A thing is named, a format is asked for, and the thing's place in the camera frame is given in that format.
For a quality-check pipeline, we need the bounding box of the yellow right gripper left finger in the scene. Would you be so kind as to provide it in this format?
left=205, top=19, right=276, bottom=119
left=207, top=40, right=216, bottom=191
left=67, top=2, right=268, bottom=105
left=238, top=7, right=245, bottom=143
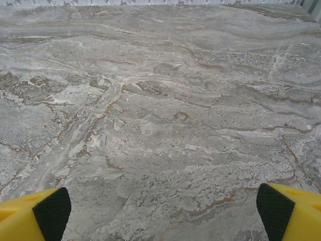
left=0, top=187, right=72, bottom=241

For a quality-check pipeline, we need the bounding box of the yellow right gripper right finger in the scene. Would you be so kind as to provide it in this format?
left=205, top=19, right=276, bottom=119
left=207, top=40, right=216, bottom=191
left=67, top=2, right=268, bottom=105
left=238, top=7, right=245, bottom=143
left=256, top=182, right=321, bottom=241

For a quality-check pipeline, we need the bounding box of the aluminium side rail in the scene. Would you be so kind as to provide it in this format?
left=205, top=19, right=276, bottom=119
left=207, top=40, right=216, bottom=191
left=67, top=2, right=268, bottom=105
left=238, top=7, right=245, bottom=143
left=299, top=0, right=321, bottom=24

